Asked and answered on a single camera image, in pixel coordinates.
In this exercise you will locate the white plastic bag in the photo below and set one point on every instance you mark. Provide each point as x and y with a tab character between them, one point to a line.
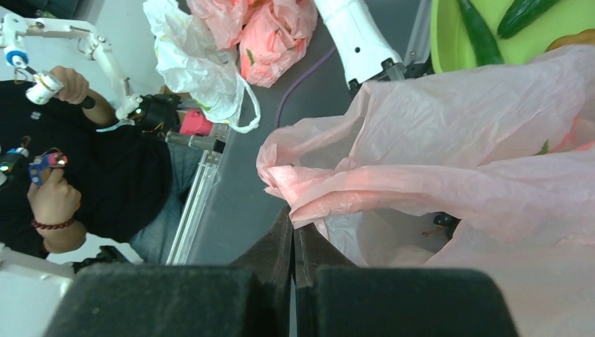
189	62

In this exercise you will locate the seated operator in black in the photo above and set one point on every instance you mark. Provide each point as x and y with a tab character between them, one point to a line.
86	175

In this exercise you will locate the brown potato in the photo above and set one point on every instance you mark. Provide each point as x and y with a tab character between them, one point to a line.
584	37

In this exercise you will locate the green chili pepper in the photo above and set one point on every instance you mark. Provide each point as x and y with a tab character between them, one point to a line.
481	38

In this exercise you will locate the dark grape bunch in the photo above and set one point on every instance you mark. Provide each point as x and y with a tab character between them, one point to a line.
445	220

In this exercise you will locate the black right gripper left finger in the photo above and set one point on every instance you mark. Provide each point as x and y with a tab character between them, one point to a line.
270	260

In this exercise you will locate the green cucumber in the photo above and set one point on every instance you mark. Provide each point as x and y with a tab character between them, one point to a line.
520	14

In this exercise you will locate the pink plastic grocery bag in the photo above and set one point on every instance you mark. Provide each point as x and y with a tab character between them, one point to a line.
507	149

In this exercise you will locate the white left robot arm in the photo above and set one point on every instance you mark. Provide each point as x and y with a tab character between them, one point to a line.
364	52

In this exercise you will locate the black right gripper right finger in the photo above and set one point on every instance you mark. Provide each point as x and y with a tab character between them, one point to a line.
311	251

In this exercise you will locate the crumpled pink bag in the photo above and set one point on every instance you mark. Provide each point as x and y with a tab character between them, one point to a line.
271	36

